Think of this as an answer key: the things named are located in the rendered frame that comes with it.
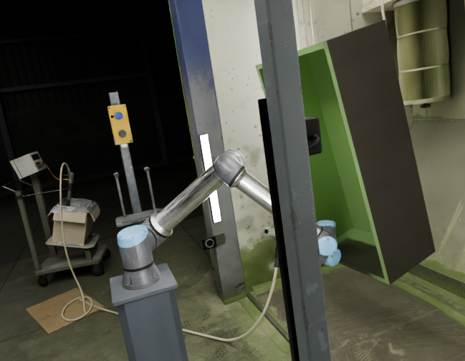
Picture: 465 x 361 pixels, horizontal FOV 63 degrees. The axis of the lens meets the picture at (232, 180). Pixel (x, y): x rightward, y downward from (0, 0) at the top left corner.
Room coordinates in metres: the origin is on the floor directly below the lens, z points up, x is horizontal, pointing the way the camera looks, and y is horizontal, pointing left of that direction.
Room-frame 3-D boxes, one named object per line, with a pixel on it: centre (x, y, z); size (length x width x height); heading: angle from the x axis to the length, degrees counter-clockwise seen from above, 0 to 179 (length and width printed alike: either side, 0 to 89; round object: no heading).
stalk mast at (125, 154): (2.66, 0.71, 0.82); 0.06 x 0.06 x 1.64; 19
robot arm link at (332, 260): (1.74, -0.40, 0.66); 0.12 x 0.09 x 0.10; 39
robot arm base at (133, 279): (1.79, 0.53, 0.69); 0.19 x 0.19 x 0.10
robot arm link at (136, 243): (1.80, 0.52, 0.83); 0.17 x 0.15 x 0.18; 166
